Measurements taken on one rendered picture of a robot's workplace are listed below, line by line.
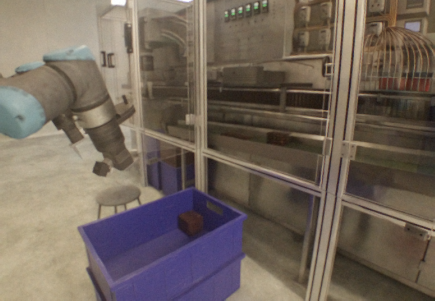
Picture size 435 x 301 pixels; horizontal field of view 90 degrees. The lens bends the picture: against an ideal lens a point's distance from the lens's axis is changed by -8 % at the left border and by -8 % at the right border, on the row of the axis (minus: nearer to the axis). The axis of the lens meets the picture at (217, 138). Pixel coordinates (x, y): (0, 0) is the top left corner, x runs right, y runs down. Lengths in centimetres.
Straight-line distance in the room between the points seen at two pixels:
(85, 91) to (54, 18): 531
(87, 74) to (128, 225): 84
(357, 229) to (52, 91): 137
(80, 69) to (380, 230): 134
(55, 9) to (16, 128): 543
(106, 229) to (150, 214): 22
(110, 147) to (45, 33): 520
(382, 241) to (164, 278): 101
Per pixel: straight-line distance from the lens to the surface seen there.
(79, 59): 53
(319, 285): 127
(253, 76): 138
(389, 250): 143
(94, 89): 55
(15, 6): 581
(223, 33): 215
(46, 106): 48
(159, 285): 96
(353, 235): 146
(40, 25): 576
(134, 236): 127
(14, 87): 47
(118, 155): 63
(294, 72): 160
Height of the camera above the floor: 100
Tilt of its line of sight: 13 degrees down
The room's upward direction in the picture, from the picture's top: straight up
